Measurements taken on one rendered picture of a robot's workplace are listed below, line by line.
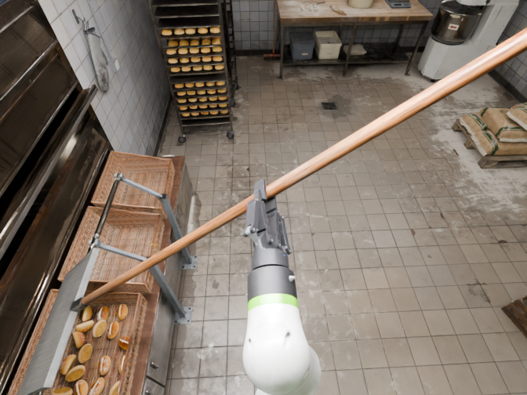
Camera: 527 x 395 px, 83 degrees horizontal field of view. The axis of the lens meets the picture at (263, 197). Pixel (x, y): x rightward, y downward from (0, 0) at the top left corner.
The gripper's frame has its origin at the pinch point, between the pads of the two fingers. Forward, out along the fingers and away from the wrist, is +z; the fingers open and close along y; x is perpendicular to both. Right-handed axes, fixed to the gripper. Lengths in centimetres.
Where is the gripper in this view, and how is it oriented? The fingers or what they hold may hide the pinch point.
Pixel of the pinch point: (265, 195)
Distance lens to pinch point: 71.4
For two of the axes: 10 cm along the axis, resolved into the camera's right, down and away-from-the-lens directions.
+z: -0.5, -7.6, 6.5
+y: 6.5, 4.7, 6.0
